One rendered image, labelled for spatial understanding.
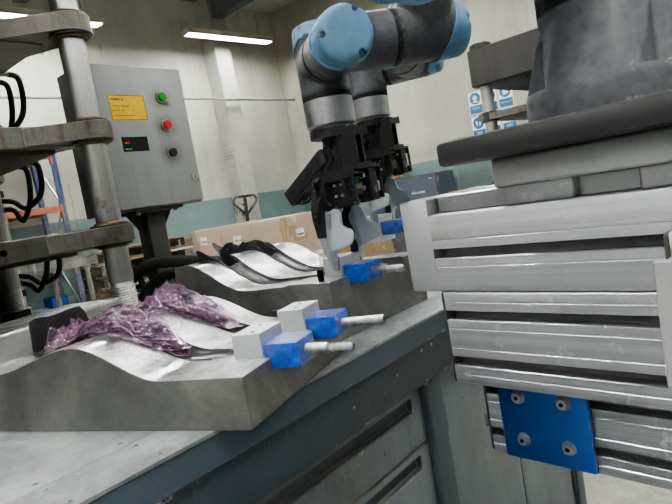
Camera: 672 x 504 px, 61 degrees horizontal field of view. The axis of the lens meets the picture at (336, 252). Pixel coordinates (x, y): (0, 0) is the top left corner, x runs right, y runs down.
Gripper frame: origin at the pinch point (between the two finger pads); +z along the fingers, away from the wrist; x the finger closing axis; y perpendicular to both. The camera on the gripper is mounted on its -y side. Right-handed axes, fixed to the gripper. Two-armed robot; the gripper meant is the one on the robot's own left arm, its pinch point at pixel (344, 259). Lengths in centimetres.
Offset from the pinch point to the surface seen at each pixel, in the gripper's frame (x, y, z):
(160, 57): 456, -647, -252
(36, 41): -1, -81, -58
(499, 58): 392, -127, -97
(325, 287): -6.9, 1.2, 2.9
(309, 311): -17.3, 7.1, 3.8
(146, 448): -41.4, 5.0, 11.2
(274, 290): -6.9, -9.6, 3.0
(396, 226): 27.0, -7.4, -2.0
